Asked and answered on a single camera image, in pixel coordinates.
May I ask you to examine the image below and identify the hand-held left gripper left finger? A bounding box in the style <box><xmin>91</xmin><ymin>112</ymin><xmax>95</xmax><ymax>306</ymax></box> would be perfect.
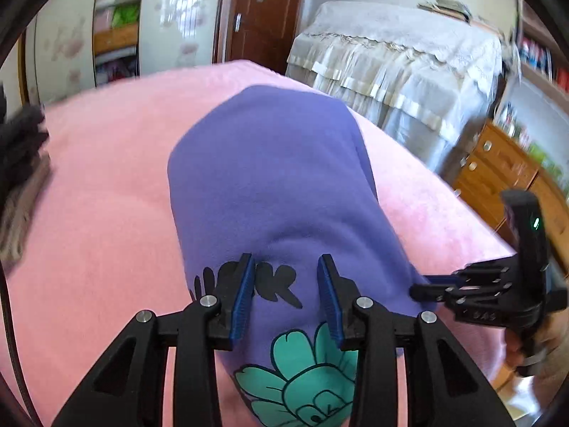
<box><xmin>51</xmin><ymin>253</ymin><xmax>255</xmax><ymax>427</ymax></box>

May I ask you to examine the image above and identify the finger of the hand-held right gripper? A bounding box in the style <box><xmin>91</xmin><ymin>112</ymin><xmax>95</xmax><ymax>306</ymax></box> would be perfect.
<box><xmin>408</xmin><ymin>282</ymin><xmax>517</xmax><ymax>310</ymax></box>
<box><xmin>426</xmin><ymin>260</ymin><xmax>517</xmax><ymax>289</ymax></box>

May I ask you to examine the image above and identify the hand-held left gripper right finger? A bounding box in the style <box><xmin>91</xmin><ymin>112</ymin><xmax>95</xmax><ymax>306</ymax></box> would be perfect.
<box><xmin>317</xmin><ymin>253</ymin><xmax>512</xmax><ymax>427</ymax></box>

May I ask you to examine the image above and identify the purple hooded sweatshirt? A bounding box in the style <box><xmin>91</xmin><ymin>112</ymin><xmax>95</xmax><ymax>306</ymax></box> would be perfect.
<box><xmin>166</xmin><ymin>84</ymin><xmax>438</xmax><ymax>427</ymax></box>

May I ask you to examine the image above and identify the person's right hand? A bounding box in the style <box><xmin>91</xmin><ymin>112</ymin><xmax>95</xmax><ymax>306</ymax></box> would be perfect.
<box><xmin>504</xmin><ymin>326</ymin><xmax>524</xmax><ymax>364</ymax></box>

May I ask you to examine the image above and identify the wooden drawer cabinet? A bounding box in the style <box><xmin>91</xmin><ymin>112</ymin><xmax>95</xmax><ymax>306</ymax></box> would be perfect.
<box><xmin>450</xmin><ymin>120</ymin><xmax>569</xmax><ymax>250</ymax></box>

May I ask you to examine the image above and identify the pink fleece blanket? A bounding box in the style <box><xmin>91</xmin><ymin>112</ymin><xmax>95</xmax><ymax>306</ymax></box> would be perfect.
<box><xmin>0</xmin><ymin>59</ymin><xmax>519</xmax><ymax>427</ymax></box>

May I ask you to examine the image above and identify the wooden bookshelf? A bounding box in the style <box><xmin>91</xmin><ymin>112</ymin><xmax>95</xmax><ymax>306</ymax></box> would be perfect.
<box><xmin>493</xmin><ymin>0</ymin><xmax>569</xmax><ymax>183</ymax></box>

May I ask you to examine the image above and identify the white cloth-covered furniture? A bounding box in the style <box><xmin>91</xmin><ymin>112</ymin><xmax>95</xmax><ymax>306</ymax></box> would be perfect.
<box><xmin>284</xmin><ymin>1</ymin><xmax>504</xmax><ymax>174</ymax></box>

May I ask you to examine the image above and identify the grey knit garment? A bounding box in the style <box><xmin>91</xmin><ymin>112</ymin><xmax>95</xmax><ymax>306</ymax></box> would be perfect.
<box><xmin>0</xmin><ymin>155</ymin><xmax>53</xmax><ymax>264</ymax></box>

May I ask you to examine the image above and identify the stack of books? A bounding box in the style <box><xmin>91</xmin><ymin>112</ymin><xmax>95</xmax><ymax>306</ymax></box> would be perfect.
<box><xmin>418</xmin><ymin>0</ymin><xmax>473</xmax><ymax>22</ymax></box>

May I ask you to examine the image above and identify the black knit garment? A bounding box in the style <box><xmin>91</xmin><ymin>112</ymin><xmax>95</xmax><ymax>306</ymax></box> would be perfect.
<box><xmin>0</xmin><ymin>84</ymin><xmax>50</xmax><ymax>188</ymax></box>

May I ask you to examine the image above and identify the brown wooden door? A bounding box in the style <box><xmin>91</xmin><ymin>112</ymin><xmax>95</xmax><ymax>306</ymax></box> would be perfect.
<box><xmin>212</xmin><ymin>0</ymin><xmax>313</xmax><ymax>75</ymax></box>

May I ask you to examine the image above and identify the green bag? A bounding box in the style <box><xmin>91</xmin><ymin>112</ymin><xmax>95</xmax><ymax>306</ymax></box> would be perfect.
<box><xmin>112</xmin><ymin>4</ymin><xmax>140</xmax><ymax>27</ymax></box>

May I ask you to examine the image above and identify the white floral sliding wardrobe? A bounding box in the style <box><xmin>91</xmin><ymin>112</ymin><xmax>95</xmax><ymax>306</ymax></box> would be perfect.
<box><xmin>18</xmin><ymin>0</ymin><xmax>225</xmax><ymax>105</ymax></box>

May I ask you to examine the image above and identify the black cable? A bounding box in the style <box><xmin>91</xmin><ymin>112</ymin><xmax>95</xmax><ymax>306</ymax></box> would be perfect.
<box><xmin>0</xmin><ymin>258</ymin><xmax>43</xmax><ymax>427</ymax></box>

